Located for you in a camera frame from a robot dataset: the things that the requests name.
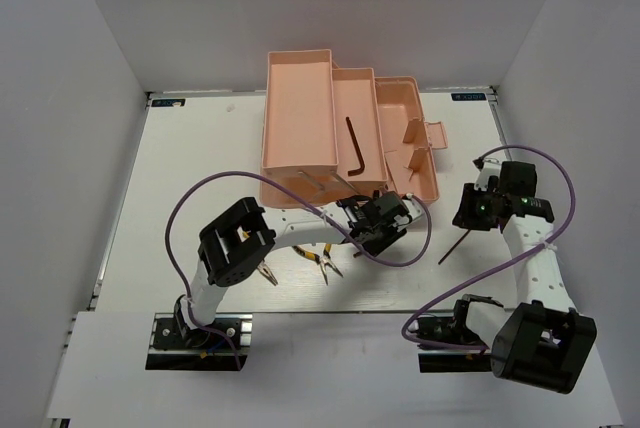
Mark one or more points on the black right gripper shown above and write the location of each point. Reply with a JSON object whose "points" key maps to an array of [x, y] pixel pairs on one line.
{"points": [[465, 216]]}

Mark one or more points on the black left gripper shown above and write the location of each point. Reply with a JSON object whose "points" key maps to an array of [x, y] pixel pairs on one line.
{"points": [[393, 235]]}

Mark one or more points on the pink plastic toolbox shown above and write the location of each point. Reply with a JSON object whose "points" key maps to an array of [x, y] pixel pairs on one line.
{"points": [[306, 146]]}

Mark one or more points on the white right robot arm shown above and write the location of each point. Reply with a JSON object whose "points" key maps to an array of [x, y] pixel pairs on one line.
{"points": [[544, 342]]}

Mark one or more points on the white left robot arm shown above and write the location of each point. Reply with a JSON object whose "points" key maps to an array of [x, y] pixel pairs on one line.
{"points": [[234, 244]]}

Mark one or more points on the yellow pliers right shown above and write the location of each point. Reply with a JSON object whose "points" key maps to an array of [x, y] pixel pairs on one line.
{"points": [[322, 260]]}

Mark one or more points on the yellow needle-nose pliers left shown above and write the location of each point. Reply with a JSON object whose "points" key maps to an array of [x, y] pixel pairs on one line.
{"points": [[266, 272]]}

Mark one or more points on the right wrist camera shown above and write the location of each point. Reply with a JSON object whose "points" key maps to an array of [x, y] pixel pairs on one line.
{"points": [[489, 174]]}

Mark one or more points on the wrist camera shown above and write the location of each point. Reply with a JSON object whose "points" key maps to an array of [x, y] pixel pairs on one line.
{"points": [[489, 174], [415, 210]]}

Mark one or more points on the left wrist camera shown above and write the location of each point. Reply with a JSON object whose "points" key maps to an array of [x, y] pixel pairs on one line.
{"points": [[415, 210]]}

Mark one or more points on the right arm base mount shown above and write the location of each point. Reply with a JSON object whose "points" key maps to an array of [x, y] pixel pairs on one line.
{"points": [[446, 347]]}

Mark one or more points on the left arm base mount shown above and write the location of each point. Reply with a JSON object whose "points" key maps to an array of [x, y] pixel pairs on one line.
{"points": [[202, 351]]}

